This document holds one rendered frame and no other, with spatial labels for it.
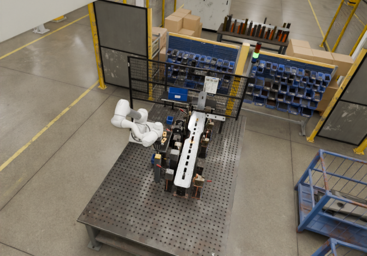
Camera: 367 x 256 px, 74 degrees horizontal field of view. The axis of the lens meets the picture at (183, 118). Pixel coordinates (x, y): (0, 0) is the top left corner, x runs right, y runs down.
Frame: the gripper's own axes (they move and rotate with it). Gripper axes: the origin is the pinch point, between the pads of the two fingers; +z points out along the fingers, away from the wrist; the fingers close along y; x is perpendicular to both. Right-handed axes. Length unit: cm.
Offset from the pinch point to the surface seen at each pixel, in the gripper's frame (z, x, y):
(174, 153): 13.9, 13.6, 17.2
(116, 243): 102, -67, -30
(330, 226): 110, 25, 245
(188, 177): 25.1, -7.9, 39.7
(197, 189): 38, -13, 52
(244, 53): -64, 154, 82
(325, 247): 44, -43, 193
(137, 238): 55, -75, 1
